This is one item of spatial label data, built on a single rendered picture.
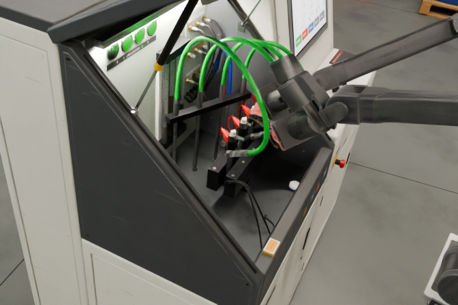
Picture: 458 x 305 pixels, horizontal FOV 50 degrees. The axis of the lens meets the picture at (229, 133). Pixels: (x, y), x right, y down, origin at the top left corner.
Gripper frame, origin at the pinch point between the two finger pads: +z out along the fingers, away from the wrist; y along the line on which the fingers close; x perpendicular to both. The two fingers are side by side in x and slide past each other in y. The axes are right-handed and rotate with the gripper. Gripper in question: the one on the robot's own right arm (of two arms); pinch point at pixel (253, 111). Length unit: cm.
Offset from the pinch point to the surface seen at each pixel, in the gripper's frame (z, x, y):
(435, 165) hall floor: 74, -195, -99
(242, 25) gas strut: 11.5, -24.2, 25.6
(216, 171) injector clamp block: 20.1, 7.0, -12.0
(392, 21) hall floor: 171, -400, -6
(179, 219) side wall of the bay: 5.6, 34.7, -14.6
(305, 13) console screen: 14, -62, 21
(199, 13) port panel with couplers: 19.1, -16.4, 35.6
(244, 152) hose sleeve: -1.3, 11.4, -8.3
